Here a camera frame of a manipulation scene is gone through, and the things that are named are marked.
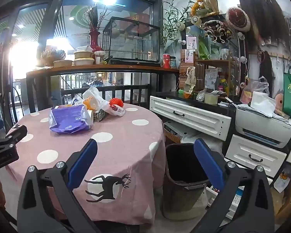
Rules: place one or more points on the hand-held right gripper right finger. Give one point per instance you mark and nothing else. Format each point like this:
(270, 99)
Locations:
(208, 165)

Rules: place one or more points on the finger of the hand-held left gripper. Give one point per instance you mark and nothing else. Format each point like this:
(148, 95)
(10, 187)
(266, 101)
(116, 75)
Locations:
(17, 133)

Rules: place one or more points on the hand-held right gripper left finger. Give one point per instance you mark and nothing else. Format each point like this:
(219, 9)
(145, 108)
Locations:
(83, 162)

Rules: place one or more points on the dark brown trash bin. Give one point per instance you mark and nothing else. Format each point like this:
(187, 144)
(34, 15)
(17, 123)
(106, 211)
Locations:
(179, 199)

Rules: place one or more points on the purple plastic bag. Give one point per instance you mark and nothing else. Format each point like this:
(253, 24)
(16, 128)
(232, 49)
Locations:
(68, 119)

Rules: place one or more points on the small green carton box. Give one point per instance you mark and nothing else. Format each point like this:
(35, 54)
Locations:
(100, 115)

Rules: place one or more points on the red white snack wrapper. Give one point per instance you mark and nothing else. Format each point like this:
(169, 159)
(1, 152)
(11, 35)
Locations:
(117, 110)

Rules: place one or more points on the white plastic bag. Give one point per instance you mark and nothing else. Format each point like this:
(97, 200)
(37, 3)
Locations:
(99, 97)

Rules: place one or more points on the orange foam fruit net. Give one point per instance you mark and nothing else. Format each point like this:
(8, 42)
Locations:
(116, 102)

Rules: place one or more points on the pink polka dot tablecloth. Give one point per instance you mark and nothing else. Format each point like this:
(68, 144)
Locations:
(126, 150)

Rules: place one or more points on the long white drawer front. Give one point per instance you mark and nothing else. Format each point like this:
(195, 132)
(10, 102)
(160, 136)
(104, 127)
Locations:
(191, 117)

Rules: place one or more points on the white printer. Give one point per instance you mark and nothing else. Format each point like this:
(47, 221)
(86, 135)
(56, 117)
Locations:
(262, 128)

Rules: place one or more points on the small green packet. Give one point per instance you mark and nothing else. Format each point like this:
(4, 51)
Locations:
(181, 91)

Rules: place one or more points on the white paper pack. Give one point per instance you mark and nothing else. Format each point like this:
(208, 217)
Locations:
(263, 103)

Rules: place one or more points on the lidded kraft paper bowl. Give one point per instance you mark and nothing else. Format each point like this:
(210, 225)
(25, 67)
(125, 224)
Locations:
(83, 54)
(84, 62)
(62, 63)

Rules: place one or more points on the crystal glass bowl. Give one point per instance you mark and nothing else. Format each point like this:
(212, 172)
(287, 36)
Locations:
(52, 55)

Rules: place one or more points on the silver zip pouch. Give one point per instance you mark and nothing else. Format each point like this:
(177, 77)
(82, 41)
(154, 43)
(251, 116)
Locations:
(211, 79)

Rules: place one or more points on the beige paper bag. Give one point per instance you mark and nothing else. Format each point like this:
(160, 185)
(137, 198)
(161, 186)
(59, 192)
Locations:
(190, 80)

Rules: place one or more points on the wooden shelf rack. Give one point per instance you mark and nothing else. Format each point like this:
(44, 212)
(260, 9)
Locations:
(230, 77)

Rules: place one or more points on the clear plastic bag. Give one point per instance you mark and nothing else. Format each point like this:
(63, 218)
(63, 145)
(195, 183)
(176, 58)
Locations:
(257, 85)

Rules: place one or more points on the wooden counter shelf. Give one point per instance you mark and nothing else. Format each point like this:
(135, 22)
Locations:
(111, 68)

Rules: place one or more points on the brown display box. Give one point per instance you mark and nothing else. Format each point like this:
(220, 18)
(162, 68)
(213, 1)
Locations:
(184, 68)

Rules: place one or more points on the white lidded cup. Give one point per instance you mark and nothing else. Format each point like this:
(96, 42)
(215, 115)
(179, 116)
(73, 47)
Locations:
(99, 57)

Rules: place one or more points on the glass jar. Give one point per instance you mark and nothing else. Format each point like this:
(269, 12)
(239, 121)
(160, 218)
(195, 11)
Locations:
(173, 62)

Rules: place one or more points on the red tin can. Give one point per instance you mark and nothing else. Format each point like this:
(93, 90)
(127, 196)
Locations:
(166, 61)

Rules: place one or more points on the glass mug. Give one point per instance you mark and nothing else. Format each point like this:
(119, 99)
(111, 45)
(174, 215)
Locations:
(224, 53)

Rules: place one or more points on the red vase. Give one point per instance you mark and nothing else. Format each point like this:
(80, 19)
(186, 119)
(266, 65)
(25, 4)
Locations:
(94, 42)

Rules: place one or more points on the portrait photo card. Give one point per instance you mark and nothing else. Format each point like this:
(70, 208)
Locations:
(192, 43)

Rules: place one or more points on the glass terrarium cage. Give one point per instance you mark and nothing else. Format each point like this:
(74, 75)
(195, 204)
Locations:
(131, 41)

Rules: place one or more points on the ornate headdress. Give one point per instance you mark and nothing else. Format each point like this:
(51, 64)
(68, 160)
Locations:
(215, 30)

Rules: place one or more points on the dried branch bouquet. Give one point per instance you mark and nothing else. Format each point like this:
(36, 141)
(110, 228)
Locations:
(95, 17)

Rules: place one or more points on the green bamboo plant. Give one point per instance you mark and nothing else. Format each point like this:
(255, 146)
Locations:
(174, 21)

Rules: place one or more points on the red round embroidered fan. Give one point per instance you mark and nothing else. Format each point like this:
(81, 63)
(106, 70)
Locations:
(237, 18)

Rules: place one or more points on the hanging dark hair wigs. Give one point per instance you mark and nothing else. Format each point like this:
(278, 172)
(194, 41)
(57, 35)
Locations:
(264, 21)

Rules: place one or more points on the sunflower bouquet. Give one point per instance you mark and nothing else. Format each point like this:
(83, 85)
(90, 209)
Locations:
(203, 4)

